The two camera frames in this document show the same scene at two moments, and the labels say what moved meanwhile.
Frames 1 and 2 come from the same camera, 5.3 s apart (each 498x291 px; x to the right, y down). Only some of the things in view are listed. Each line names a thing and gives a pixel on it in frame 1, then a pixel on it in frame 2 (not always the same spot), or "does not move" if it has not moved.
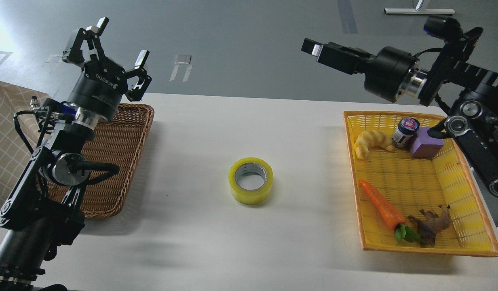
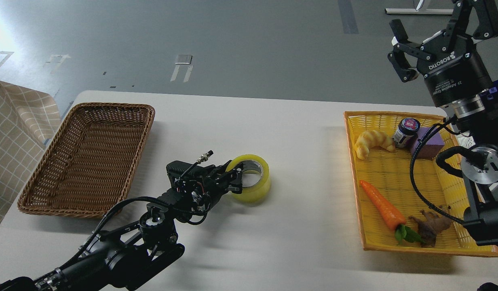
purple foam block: x=425 y=146 does not move
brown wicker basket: x=119 y=140 does not move
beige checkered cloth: x=7 y=148 does not move
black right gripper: x=386 y=75 -> x=456 y=72
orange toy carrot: x=390 y=218 does not move
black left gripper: x=99 y=89 -> x=198 y=183
